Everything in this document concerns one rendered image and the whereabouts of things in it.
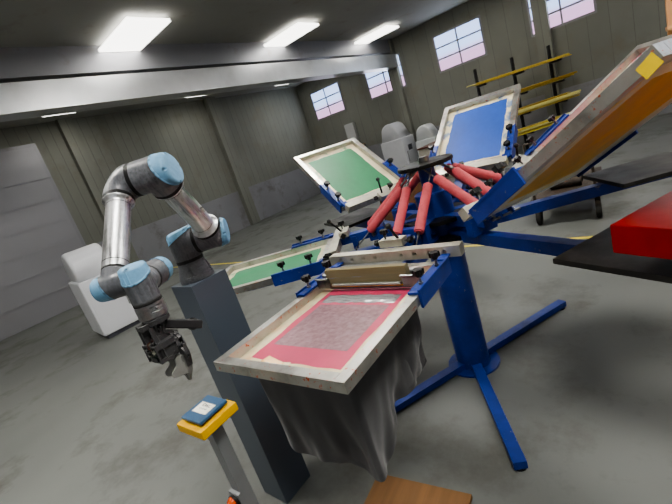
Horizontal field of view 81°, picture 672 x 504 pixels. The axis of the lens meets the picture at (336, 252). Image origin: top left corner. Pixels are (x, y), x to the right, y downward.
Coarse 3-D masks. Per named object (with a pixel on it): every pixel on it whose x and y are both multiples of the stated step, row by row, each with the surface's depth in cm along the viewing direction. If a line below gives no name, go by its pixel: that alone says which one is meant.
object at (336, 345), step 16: (384, 288) 162; (400, 288) 157; (368, 304) 152; (384, 304) 147; (336, 320) 147; (352, 320) 143; (368, 320) 139; (384, 320) 135; (320, 336) 139; (336, 336) 135; (352, 336) 131; (368, 336) 128; (304, 352) 131; (320, 352) 128; (336, 352) 125; (352, 352) 122; (336, 368) 116
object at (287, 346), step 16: (368, 288) 167; (320, 304) 167; (336, 304) 161; (352, 304) 156; (304, 320) 156; (320, 320) 151; (288, 336) 147; (304, 336) 143; (272, 352) 139; (288, 352) 135
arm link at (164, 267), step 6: (156, 258) 114; (162, 258) 116; (150, 264) 109; (156, 264) 110; (162, 264) 112; (168, 264) 115; (162, 270) 110; (168, 270) 114; (162, 276) 110; (168, 276) 114; (162, 282) 110
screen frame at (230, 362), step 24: (408, 264) 169; (432, 264) 161; (288, 312) 163; (408, 312) 131; (264, 336) 152; (384, 336) 118; (216, 360) 138; (240, 360) 132; (360, 360) 109; (312, 384) 110; (336, 384) 104
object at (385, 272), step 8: (384, 264) 157; (392, 264) 154; (400, 264) 152; (328, 272) 174; (336, 272) 171; (344, 272) 168; (352, 272) 166; (360, 272) 163; (368, 272) 161; (376, 272) 159; (384, 272) 156; (392, 272) 154; (400, 272) 152; (408, 272) 152; (336, 280) 173; (344, 280) 170; (352, 280) 168; (360, 280) 165; (368, 280) 163; (376, 280) 160; (384, 280) 158; (392, 280) 156; (400, 280) 153
